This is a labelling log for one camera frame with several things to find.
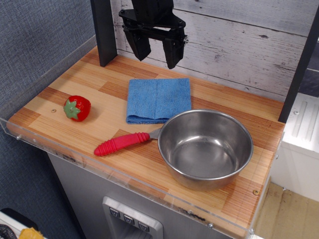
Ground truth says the yellow object at corner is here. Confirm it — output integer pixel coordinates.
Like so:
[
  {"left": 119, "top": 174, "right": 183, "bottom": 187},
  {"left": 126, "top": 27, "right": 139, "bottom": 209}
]
[{"left": 18, "top": 228, "right": 44, "bottom": 239}]

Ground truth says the blue cloth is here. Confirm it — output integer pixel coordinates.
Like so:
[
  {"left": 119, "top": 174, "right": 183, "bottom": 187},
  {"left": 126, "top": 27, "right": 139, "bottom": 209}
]
[{"left": 126, "top": 78, "right": 191, "bottom": 124}]

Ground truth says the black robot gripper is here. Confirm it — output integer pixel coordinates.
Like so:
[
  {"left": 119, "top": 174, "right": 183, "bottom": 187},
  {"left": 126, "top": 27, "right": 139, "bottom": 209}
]
[{"left": 119, "top": 0, "right": 186, "bottom": 69}]

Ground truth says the white side shelf unit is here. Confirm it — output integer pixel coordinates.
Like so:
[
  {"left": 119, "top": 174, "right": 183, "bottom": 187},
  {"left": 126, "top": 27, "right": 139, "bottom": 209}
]
[{"left": 270, "top": 93, "right": 319, "bottom": 201}]

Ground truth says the steel pot with red handle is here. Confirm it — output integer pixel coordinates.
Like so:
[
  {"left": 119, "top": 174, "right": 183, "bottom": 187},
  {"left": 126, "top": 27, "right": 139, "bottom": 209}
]
[{"left": 94, "top": 109, "right": 253, "bottom": 191}]

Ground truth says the silver dispenser button panel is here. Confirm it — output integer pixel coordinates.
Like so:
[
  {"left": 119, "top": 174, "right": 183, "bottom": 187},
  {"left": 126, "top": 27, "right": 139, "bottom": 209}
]
[{"left": 102, "top": 196, "right": 164, "bottom": 239}]

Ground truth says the dark right upright post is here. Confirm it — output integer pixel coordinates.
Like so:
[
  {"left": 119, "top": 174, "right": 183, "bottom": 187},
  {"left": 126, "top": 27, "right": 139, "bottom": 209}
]
[{"left": 278, "top": 8, "right": 319, "bottom": 123}]

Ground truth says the dark left upright post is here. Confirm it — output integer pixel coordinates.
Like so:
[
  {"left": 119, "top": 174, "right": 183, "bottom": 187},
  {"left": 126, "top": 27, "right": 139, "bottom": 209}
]
[{"left": 90, "top": 0, "right": 117, "bottom": 67}]

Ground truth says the clear acrylic edge guard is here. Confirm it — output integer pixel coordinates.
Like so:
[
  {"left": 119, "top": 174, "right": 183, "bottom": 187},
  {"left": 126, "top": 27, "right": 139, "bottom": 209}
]
[{"left": 0, "top": 48, "right": 284, "bottom": 239}]

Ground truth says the dark upright post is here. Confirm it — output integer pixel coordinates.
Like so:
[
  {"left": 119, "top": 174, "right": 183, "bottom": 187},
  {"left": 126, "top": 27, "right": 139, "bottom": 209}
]
[
  {"left": 90, "top": 0, "right": 117, "bottom": 67},
  {"left": 278, "top": 8, "right": 319, "bottom": 123}
]

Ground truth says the grey toy fridge cabinet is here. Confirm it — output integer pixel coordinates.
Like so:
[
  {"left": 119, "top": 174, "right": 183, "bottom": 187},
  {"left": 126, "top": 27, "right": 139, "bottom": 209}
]
[{"left": 46, "top": 152, "right": 235, "bottom": 239}]

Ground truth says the red toy strawberry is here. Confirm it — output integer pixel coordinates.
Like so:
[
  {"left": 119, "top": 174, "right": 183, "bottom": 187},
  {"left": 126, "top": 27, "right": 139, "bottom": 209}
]
[{"left": 63, "top": 95, "right": 91, "bottom": 121}]

